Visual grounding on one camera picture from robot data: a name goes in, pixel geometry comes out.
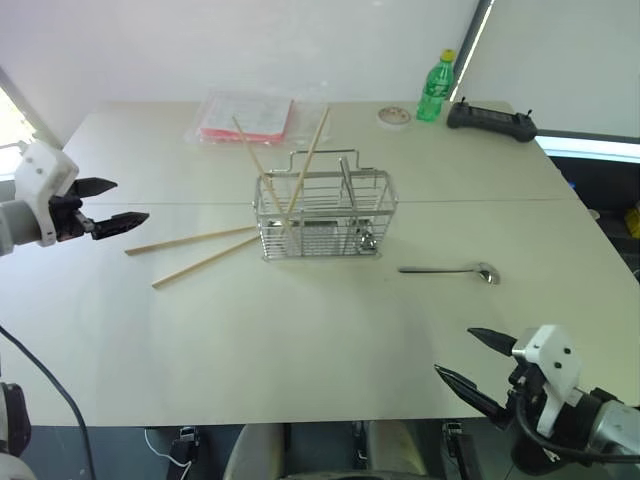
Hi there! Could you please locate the metal spoon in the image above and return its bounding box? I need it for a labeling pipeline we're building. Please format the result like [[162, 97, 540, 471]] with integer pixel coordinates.
[[397, 261, 502, 287]]

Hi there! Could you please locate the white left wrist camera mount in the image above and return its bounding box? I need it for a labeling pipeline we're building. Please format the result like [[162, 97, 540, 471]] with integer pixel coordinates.
[[13, 141, 80, 248]]

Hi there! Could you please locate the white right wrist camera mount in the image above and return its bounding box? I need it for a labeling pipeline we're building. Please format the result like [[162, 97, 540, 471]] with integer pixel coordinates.
[[509, 324, 585, 446]]

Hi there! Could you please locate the metal wire cutlery basket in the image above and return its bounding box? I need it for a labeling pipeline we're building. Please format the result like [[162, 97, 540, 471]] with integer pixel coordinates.
[[251, 148, 399, 263]]

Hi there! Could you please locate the black window frame bar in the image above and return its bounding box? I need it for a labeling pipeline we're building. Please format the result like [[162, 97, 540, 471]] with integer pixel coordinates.
[[448, 0, 497, 104]]

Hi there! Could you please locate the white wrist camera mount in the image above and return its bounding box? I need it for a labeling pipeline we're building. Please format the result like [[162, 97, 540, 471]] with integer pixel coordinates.
[[509, 324, 585, 446], [13, 141, 80, 248]]

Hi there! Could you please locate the silver robot body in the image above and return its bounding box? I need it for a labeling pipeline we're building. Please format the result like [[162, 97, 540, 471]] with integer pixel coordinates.
[[0, 381, 33, 480]]

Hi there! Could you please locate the grey rounded chair part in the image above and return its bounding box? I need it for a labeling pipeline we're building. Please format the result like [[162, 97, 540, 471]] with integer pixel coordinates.
[[366, 419, 427, 479], [221, 423, 287, 480]]

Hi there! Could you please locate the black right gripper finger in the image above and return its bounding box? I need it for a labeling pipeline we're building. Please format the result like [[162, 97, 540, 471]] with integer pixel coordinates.
[[433, 363, 509, 427], [466, 327, 517, 358]]

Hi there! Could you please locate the clear bag with red papers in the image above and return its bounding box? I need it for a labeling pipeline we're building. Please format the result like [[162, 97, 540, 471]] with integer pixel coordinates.
[[183, 88, 332, 149]]

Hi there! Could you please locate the thin white cable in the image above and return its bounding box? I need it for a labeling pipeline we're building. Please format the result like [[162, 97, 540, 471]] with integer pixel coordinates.
[[144, 427, 194, 472]]

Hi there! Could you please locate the black handheld controller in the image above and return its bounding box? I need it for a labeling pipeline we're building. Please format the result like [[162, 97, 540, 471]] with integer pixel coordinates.
[[445, 95, 540, 144]]

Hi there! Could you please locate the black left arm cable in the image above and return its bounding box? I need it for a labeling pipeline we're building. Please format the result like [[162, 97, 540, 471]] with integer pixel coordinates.
[[0, 324, 97, 480]]

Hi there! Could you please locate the yellow object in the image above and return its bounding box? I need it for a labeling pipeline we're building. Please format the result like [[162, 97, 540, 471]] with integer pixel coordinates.
[[623, 201, 640, 240]]

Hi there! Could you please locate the wooden chopstick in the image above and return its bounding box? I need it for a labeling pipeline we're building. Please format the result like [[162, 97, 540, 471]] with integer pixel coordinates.
[[232, 115, 294, 244], [285, 105, 331, 224], [151, 236, 261, 290], [124, 225, 260, 257]]

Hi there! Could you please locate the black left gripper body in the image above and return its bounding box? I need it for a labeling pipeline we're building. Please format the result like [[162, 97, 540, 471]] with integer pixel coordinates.
[[48, 180, 97, 243]]

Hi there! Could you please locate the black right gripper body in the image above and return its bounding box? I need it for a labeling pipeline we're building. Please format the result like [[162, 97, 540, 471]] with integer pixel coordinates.
[[499, 361, 551, 434]]

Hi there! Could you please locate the metal cutlery piece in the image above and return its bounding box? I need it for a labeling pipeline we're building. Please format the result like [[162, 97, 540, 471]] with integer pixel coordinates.
[[349, 217, 380, 255]]

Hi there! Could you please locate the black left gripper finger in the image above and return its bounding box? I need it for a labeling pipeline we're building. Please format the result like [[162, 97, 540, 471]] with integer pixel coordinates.
[[74, 176, 119, 202], [91, 211, 151, 241]]

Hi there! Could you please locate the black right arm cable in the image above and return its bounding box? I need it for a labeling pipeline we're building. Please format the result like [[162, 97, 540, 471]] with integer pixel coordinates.
[[514, 394, 640, 462]]

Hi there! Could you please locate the green plastic bottle yellow cap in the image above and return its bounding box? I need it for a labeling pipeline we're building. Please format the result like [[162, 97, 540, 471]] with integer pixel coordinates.
[[415, 48, 458, 123]]

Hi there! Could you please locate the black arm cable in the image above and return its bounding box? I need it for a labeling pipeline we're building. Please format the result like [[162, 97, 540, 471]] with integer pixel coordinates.
[[514, 394, 640, 462], [0, 324, 97, 480]]

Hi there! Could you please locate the white tape roll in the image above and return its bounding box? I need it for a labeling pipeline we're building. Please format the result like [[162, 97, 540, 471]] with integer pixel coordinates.
[[376, 105, 413, 131]]

